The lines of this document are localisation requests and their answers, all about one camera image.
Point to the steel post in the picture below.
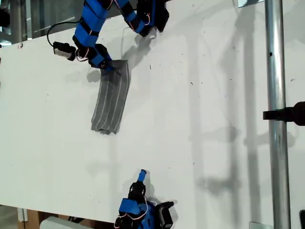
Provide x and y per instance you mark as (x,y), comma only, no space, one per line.
(276,71)

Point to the white container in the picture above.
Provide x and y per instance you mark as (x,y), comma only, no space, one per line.
(57,224)

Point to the grey striped towel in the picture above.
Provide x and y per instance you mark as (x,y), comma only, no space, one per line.
(112,102)

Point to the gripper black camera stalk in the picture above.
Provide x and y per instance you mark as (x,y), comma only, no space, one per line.
(165,204)
(72,55)

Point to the black clamp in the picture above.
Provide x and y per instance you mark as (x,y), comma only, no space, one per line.
(286,114)

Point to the black round object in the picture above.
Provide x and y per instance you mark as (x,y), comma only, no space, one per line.
(4,17)

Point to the metal corner plate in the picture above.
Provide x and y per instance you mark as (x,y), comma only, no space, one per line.
(247,2)

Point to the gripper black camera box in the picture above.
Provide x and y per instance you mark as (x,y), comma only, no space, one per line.
(60,48)
(166,218)

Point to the wooden table leg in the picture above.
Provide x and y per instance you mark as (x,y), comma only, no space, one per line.
(33,219)

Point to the small black box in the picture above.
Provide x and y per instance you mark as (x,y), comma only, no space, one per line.
(302,217)

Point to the small dark clip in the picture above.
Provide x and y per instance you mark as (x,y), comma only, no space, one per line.
(20,45)

